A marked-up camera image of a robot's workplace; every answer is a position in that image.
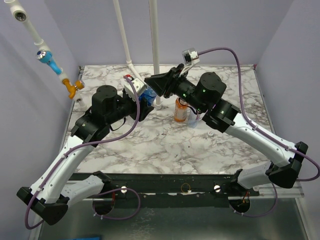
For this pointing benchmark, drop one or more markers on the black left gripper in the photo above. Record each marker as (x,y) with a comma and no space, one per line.
(144,109)

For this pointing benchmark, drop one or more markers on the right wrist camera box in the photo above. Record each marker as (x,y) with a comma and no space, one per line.
(189,56)

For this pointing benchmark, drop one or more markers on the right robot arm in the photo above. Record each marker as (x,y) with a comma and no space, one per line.
(221,115)

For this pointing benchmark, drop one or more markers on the blue plastic faucet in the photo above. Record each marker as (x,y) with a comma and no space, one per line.
(46,57)

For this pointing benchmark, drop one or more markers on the blue label Pocari bottle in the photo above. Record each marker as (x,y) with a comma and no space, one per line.
(149,94)

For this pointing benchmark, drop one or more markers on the white vertical pole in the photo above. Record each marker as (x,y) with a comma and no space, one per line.
(154,28)

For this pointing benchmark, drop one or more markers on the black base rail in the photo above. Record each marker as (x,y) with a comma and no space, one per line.
(171,191)

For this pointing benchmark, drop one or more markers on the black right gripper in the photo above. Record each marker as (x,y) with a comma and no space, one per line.
(170,81)

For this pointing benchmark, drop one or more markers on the orange tea bottle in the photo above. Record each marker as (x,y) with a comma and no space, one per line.
(180,111)

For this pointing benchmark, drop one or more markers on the yellow plastic faucet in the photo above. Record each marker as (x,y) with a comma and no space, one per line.
(73,88)

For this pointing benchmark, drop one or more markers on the blue object at bottom edge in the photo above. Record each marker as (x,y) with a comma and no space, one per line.
(92,238)

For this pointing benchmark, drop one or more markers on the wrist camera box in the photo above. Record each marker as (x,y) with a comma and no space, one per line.
(134,85)
(189,56)

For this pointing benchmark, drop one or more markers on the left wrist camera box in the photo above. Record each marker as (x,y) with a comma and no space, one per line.
(134,85)

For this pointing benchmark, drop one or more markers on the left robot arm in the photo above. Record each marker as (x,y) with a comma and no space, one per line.
(49,197)

